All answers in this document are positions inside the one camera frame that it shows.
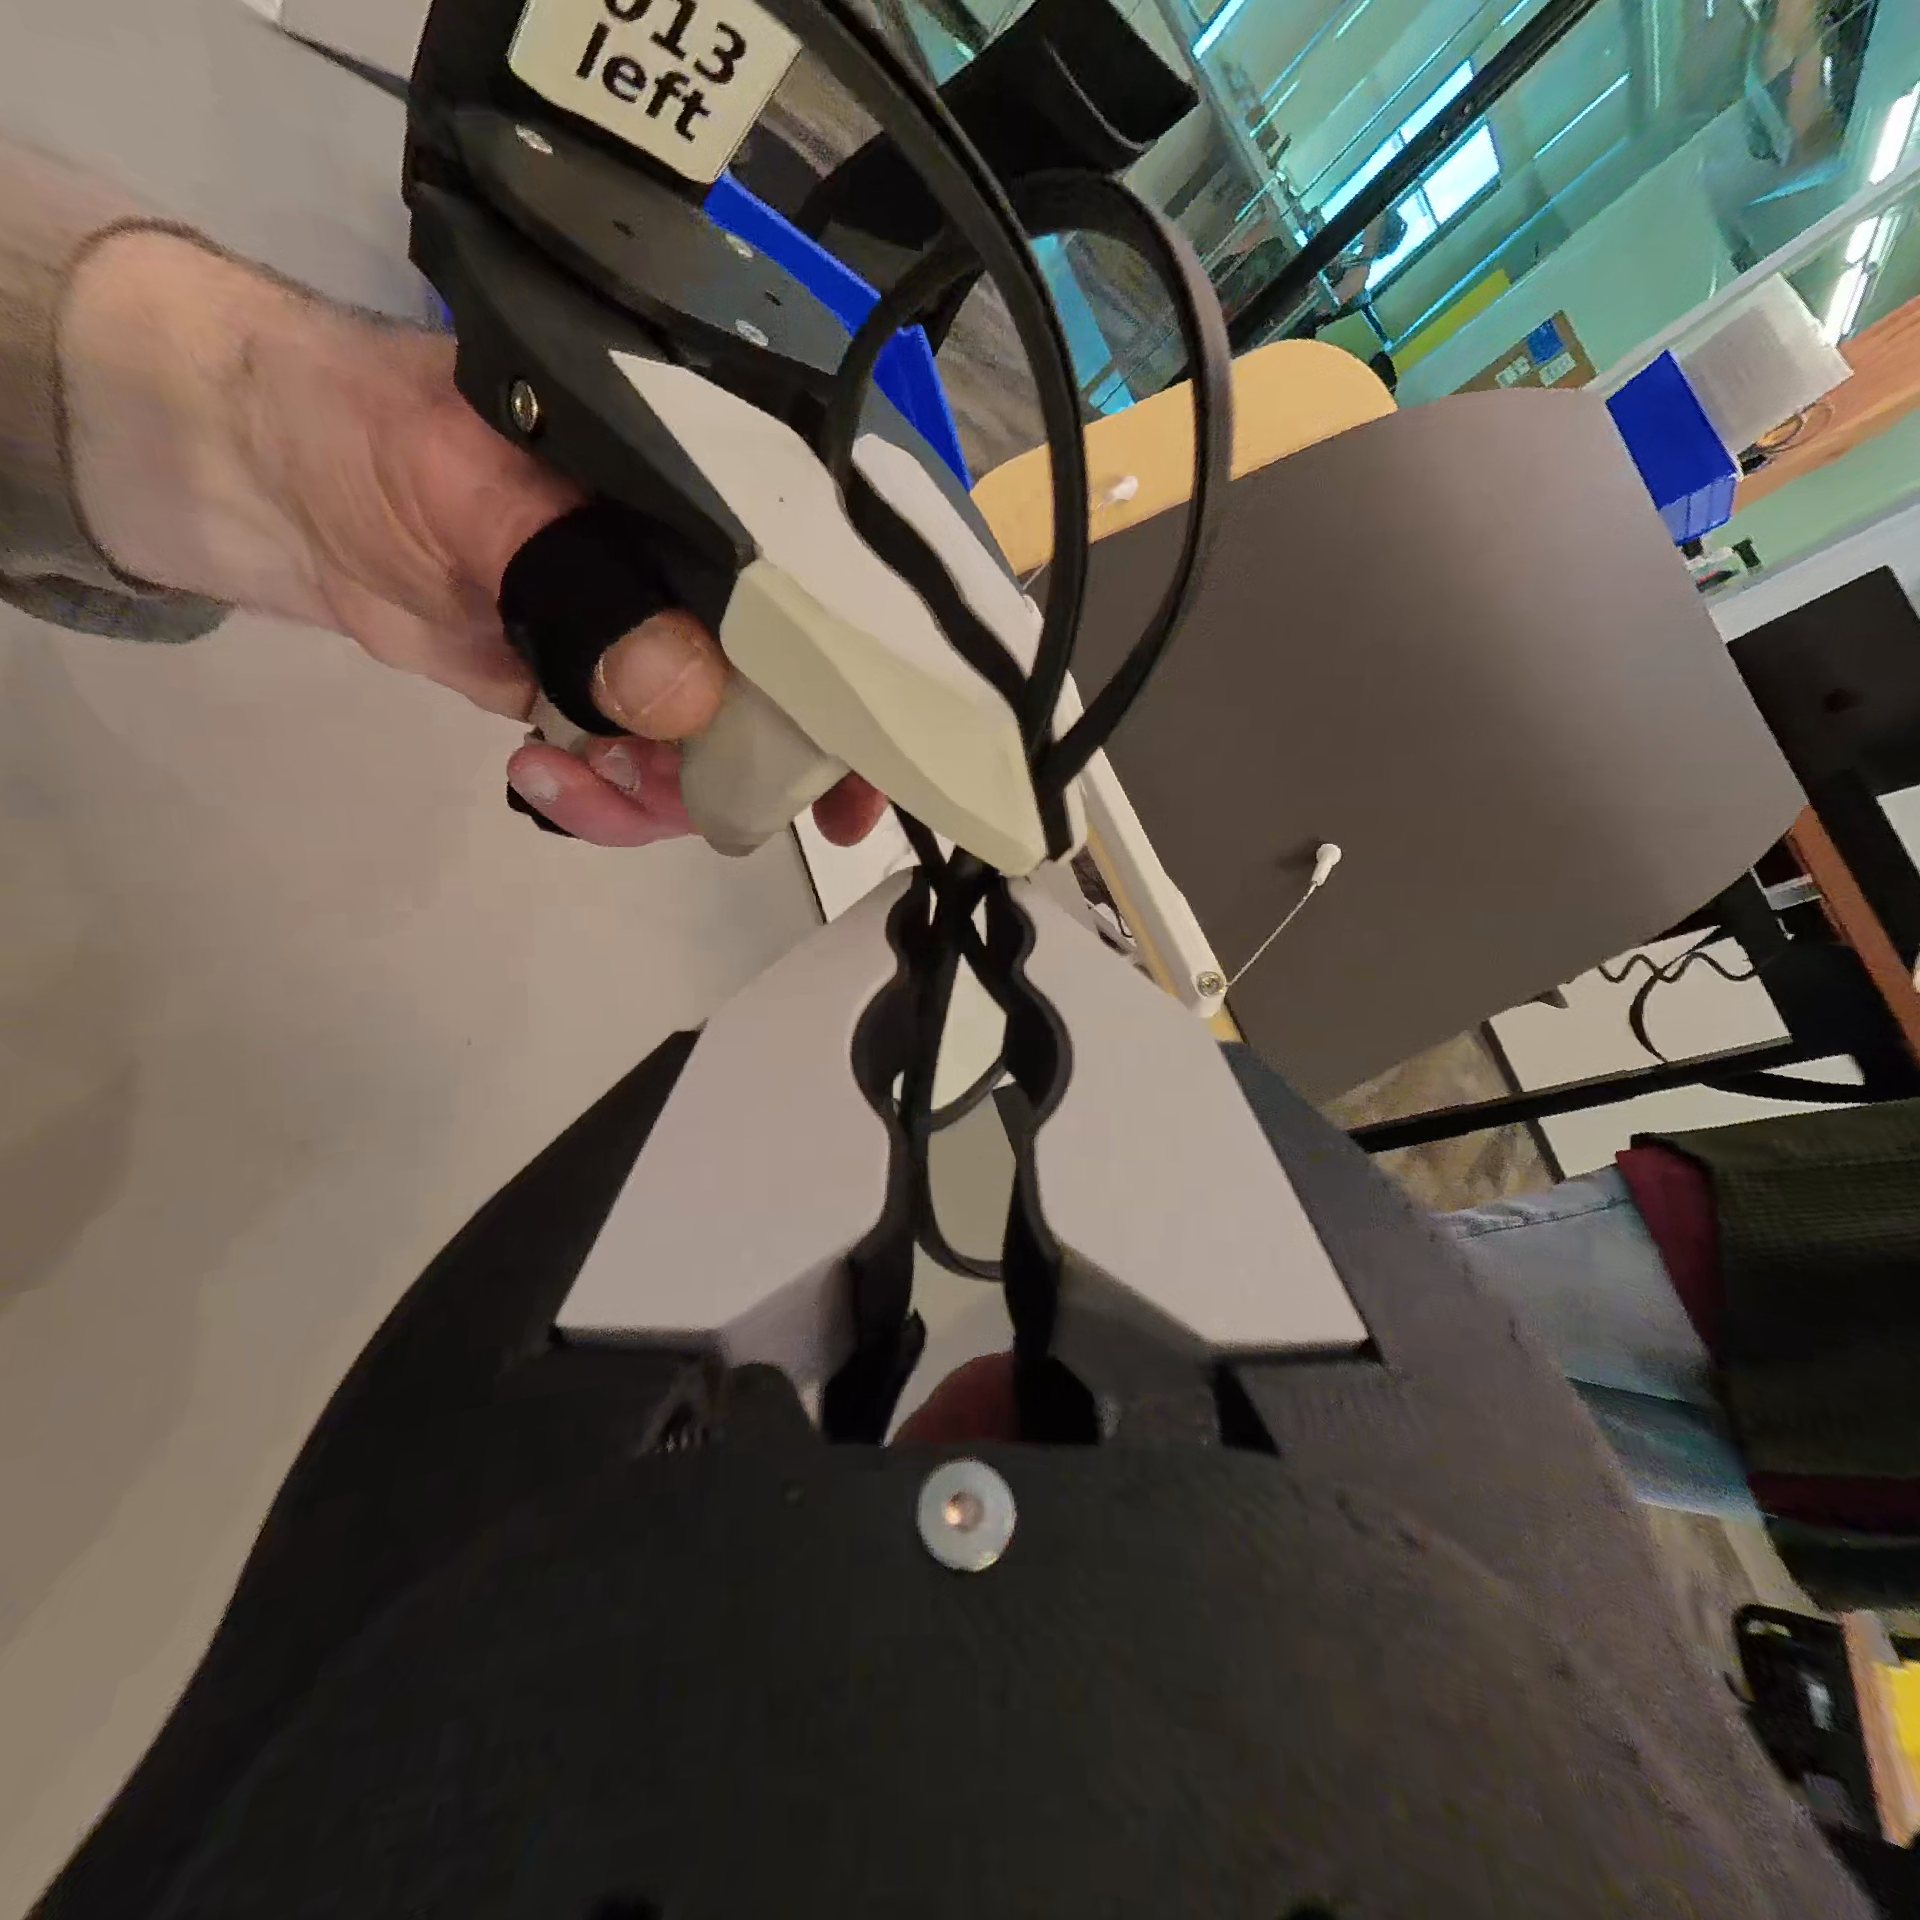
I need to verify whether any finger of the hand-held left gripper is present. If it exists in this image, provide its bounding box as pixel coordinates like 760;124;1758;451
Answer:
848;437;1058;726
617;350;1080;873

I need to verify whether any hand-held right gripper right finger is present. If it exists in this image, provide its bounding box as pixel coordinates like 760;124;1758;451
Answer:
997;901;1374;1366

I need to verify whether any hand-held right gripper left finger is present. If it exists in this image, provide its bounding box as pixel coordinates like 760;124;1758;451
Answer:
562;884;947;1357

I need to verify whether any blue plastic bin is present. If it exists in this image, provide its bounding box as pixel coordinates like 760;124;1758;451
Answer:
705;174;979;488
1607;350;1745;550

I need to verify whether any thick black cable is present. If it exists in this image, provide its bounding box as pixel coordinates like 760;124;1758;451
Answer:
705;0;1240;1425

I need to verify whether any person's left hand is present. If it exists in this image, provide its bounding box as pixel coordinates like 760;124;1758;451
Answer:
62;224;892;853

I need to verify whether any black wood-rimmed board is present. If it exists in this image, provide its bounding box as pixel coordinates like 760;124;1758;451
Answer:
977;341;1803;1102

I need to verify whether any black tripod stand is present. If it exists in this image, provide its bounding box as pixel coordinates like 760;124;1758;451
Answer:
1352;570;1920;1160

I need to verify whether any white board rail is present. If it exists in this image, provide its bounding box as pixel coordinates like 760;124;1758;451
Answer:
1067;755;1237;1039

